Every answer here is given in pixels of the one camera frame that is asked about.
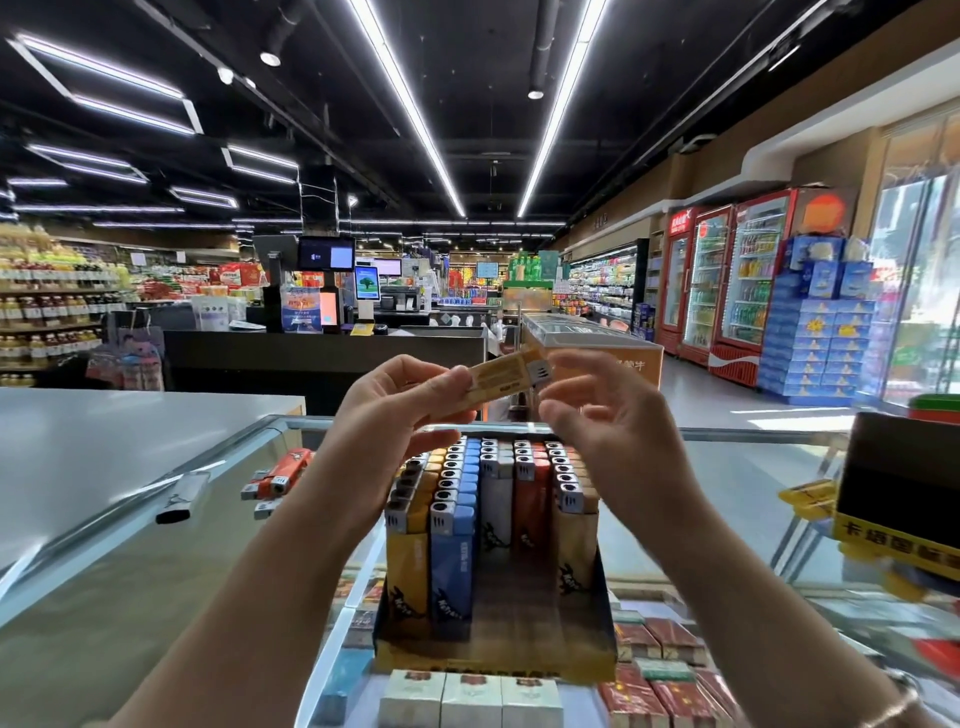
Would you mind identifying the orange round sign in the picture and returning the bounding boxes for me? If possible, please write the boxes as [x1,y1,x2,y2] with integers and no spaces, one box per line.
[795,190,860,239]

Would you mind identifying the row of red brown lighters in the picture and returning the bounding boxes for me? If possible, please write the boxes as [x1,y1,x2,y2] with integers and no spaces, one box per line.
[514,439,552,552]

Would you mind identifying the tan patterned lighter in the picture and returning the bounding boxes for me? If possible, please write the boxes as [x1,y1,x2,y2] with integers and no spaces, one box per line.
[450,348,554,416]

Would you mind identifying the silver bracelet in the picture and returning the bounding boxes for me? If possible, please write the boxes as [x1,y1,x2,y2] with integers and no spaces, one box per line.
[855,675,921,728]

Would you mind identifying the brown cardboard carton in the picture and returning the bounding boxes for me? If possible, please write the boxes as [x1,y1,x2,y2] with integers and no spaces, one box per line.
[517,312,665,425]

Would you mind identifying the row of grey white lighters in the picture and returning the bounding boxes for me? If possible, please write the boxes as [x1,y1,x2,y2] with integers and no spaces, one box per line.
[480,439,518,557]

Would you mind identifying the blue yellow lighter display box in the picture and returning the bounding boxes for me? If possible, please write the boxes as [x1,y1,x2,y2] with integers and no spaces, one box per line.
[375,435,620,684]

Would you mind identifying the row of cigarette packs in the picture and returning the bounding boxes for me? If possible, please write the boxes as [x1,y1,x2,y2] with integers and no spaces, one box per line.
[315,577,744,728]

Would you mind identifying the large rectangular ceiling light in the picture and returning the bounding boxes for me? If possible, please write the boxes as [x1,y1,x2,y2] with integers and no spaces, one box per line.
[4,33,204,140]

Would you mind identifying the black checkout monitor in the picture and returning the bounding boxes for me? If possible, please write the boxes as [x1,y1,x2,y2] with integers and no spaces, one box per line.
[295,237,357,275]

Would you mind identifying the glass entrance doors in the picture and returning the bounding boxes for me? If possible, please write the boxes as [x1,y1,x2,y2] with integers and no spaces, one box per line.
[882,120,960,407]

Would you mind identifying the hanging plastic bags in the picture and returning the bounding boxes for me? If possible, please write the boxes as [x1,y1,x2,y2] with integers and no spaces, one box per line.
[87,307,167,395]

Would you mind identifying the glass display case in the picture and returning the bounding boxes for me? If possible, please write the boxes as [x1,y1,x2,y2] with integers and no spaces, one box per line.
[0,415,960,728]

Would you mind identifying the open refrigerated chiller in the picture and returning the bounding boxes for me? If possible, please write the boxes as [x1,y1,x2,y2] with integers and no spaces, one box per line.
[562,240,650,335]

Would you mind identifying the black checkout counter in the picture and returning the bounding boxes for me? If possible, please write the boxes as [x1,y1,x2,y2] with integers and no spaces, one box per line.
[162,330,489,419]

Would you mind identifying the long ceiling light strip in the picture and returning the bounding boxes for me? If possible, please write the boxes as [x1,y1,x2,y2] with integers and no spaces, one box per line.
[516,0,609,219]
[348,0,467,219]

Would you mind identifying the person's right hand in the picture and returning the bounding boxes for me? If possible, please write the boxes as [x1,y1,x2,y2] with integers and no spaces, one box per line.
[537,349,707,527]

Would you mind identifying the person's left hand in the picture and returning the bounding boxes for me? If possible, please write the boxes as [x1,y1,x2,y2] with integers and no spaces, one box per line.
[322,355,479,519]

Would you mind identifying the person's right forearm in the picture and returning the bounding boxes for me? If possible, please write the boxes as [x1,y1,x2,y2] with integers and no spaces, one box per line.
[645,487,960,728]

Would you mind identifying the stack of blue cartons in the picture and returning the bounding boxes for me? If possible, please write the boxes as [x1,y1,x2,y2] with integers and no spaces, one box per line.
[757,237,884,404]

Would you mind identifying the blue poster screen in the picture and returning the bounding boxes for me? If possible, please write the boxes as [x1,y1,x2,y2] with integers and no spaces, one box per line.
[279,288,324,336]

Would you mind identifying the red drink fridge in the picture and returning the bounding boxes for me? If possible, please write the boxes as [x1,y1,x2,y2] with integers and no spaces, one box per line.
[679,205,737,366]
[655,210,696,350]
[708,190,800,389]

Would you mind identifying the grocery rack with bottles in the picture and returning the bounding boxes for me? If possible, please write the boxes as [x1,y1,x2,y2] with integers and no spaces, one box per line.
[0,225,129,389]

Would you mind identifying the row of tan lighters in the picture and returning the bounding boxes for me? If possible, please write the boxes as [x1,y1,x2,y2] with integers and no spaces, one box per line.
[547,442,603,597]

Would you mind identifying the row of yellow lighters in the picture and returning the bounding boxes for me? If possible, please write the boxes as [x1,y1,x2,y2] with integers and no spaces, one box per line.
[384,450,446,620]

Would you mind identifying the red green container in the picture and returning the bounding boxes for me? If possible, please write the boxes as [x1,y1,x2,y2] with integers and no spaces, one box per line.
[904,393,960,429]

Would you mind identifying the person's left forearm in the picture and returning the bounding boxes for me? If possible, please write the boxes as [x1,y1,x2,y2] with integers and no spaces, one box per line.
[112,487,414,728]

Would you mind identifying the black yellow display box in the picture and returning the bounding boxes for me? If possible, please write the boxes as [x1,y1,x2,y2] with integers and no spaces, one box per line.
[832,412,960,584]

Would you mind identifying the pile of yellow red lighters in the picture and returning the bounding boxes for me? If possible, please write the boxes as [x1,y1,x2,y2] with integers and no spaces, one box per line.
[154,447,317,527]

